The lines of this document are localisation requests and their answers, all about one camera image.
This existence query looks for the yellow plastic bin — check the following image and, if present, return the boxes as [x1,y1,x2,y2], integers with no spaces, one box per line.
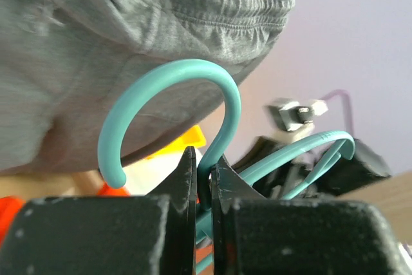
[147,125,207,160]

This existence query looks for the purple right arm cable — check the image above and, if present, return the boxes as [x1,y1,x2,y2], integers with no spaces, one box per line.
[321,90,355,137]

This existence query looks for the grey shorts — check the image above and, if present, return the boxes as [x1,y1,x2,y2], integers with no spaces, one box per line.
[1,0,295,174]

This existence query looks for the teal plastic hanger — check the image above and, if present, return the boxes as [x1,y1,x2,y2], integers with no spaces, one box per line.
[97,59,357,275]

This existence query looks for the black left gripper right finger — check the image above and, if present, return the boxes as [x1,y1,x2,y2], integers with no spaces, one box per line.
[211,160,411,274]

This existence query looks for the wooden hanger rack stand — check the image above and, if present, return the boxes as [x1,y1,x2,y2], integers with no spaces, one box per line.
[1,171,411,245]

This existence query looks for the orange shorts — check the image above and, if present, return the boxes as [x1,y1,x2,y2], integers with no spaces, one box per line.
[0,183,131,243]

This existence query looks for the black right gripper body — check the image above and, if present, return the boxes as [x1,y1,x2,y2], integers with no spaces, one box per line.
[231,136,392,198]

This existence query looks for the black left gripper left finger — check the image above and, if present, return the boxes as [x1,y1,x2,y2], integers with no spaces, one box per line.
[1,147,196,274]

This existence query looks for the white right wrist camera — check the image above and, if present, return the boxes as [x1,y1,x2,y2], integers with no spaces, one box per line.
[265,98,328,144]

